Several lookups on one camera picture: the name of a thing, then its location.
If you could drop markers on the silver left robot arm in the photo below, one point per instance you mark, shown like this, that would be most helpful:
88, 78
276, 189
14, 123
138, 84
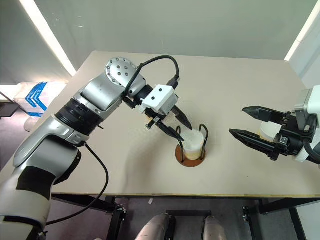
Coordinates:
100, 92

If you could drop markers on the white box with blue print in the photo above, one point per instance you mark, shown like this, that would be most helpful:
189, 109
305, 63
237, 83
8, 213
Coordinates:
37, 97

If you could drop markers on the grey rounded shape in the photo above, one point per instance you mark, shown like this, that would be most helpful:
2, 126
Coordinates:
155, 227
213, 228

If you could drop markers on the black floor stand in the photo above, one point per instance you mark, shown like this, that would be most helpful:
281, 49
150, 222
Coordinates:
7, 110

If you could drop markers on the black table frame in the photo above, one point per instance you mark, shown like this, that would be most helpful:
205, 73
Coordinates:
112, 217

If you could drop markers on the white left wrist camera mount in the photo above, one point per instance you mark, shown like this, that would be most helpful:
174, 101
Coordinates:
162, 98

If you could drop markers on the translucent plastic cup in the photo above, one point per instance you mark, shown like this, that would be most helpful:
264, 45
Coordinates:
192, 143

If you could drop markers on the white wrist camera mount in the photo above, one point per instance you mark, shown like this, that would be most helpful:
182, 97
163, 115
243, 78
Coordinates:
162, 98
303, 103

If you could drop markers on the white paper cup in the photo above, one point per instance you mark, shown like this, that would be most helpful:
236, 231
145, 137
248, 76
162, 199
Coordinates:
270, 130

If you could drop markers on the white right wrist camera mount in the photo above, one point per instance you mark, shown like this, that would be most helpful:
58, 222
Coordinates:
303, 103

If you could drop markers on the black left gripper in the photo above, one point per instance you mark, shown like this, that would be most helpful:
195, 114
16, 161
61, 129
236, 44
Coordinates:
157, 119

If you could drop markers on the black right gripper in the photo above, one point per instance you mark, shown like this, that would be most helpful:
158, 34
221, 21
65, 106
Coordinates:
290, 140

